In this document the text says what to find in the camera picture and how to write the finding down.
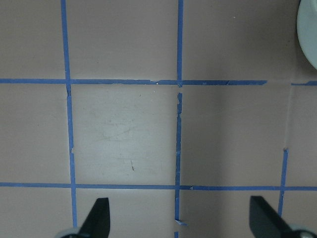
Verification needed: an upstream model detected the white cooking pot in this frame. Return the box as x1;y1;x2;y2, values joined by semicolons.
297;0;317;68

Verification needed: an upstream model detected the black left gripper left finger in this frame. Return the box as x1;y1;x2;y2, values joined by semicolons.
55;197;110;238

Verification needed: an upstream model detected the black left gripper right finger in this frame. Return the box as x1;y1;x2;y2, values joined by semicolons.
249;195;317;238

